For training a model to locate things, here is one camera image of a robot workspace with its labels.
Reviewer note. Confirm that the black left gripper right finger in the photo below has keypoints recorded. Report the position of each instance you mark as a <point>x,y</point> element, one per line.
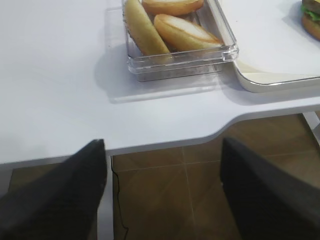
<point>266,202</point>

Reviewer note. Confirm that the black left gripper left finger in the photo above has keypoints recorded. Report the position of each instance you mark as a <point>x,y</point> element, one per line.
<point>60,205</point>

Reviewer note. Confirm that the lettuce leaf on burger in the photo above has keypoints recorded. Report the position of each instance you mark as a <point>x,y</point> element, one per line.
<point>311,9</point>

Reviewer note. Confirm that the white table leg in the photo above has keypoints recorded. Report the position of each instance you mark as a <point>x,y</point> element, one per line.
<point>313,121</point>

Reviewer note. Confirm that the white rectangular tray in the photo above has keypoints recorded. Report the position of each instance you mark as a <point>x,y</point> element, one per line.
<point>260,82</point>

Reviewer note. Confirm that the white parchment paper sheet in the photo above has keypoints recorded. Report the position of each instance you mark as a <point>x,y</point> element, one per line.
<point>271,38</point>

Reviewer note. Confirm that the left standing bun half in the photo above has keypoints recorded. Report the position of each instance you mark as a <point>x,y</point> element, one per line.
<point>142,30</point>

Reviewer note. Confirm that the bottom bun on tray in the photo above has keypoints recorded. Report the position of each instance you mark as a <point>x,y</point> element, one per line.
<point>311,26</point>

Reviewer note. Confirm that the front bun half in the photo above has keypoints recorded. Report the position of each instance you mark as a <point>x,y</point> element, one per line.
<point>184,35</point>

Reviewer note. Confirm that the clear bun container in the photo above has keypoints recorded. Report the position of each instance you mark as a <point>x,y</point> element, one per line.
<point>177,63</point>

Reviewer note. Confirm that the upper bun half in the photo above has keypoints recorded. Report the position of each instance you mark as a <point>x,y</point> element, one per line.
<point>172,7</point>

